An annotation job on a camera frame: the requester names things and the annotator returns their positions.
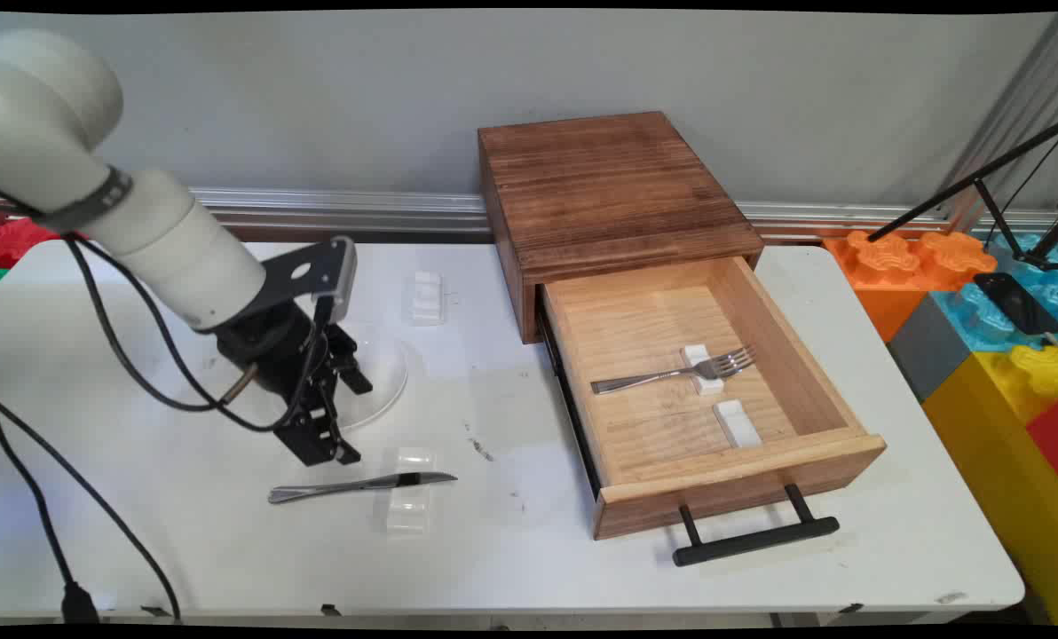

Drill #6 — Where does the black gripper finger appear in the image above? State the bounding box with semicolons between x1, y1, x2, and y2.
320;324;375;398
273;390;362;469

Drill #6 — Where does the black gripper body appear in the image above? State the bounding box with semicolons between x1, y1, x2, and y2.
214;302;330;418

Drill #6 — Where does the steel serrated table knife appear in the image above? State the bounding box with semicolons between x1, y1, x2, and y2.
268;471;459;505

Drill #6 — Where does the clear round plastic dish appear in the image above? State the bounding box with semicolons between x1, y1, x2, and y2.
312;318;408;433

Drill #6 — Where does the red foam block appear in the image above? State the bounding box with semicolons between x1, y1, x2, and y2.
0;216;65;271
1026;395;1058;491

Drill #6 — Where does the steel fork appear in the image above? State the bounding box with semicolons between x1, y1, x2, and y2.
590;345;758;396

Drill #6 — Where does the dark wooden drawer cabinet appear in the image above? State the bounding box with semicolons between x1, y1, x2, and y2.
478;111;766;345

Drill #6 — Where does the orange foam block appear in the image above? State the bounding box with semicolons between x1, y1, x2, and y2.
822;229;999;343

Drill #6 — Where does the grey foam block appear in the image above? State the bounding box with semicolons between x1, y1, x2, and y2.
887;293;975;405

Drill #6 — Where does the blue foam block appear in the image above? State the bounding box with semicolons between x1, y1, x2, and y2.
933;233;1058;354

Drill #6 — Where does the black tripod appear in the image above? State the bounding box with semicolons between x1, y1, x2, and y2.
866;115;1058;272

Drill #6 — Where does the black smartphone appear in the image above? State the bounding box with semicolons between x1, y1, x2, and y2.
973;271;1058;336

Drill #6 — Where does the black camera cable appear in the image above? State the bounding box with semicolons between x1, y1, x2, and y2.
72;235;330;434

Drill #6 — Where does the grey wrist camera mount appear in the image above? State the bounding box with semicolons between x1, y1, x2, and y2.
243;235;358;331

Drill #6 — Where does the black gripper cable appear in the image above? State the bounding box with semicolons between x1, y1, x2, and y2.
63;235;259;414

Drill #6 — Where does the aluminium wall rail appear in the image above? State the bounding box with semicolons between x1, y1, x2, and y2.
187;186;1058;237

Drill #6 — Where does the black strap on arm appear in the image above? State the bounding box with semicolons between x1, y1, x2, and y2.
43;164;136;237

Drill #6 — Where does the long black cable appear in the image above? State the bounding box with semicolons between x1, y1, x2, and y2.
0;395;184;622

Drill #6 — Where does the black cable with plug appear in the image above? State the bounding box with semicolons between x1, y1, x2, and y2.
0;404;102;624

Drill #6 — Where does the light wooden drawer black handle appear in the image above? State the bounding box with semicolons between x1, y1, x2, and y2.
536;256;888;569

